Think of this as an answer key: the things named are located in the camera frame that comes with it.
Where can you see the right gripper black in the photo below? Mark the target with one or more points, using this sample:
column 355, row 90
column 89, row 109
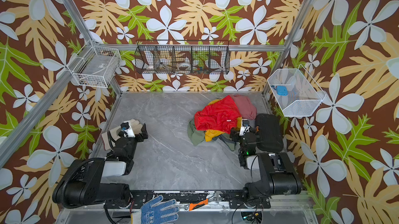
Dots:
column 236, row 133

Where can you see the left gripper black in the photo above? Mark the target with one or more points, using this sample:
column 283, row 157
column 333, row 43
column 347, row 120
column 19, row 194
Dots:
column 141, row 139

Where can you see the red cloth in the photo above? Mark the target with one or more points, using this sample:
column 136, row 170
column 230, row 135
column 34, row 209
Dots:
column 220, row 116

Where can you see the yellow cloth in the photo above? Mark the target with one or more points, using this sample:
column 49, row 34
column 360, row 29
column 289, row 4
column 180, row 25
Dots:
column 211, row 134

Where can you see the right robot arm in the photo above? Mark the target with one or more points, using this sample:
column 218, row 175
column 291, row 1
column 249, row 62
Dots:
column 271, row 171

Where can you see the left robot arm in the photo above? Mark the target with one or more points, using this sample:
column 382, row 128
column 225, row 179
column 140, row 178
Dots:
column 81, row 185

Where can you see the beige folded cloth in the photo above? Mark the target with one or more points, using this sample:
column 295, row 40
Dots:
column 135, row 124

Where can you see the pink maroon cloth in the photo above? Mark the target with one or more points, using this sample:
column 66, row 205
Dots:
column 245, row 106

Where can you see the olive green cloth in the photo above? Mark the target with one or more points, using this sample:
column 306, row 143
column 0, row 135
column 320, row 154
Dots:
column 196, row 137

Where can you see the black zip case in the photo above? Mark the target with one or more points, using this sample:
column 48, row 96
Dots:
column 269, row 137

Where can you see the blue object in basket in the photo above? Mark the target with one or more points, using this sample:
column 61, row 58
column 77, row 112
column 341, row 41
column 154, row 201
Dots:
column 280, row 90

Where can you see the white mesh basket right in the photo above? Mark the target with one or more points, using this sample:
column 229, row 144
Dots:
column 304, row 94

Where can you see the blue knit work glove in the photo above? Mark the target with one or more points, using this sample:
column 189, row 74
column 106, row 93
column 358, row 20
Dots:
column 158, row 211

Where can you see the white bowl in basket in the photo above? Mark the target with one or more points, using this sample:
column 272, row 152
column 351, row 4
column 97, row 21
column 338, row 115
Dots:
column 184, row 66

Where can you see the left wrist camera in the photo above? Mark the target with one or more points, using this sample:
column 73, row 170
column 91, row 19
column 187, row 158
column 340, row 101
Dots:
column 126, row 130

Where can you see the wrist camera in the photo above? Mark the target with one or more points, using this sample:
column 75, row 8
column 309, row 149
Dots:
column 245, row 127
column 126, row 130

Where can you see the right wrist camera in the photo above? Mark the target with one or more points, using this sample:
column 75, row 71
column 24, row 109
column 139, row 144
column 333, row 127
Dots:
column 245, row 127

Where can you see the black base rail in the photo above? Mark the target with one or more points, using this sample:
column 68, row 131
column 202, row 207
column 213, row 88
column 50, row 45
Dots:
column 199, row 197

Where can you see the white wire basket left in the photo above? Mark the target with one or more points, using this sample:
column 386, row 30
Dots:
column 95, row 66

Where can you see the orange handled tool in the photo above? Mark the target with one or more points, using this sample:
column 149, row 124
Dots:
column 197, row 205

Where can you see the black wire basket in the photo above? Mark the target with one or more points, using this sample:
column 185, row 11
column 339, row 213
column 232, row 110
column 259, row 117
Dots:
column 205, row 56

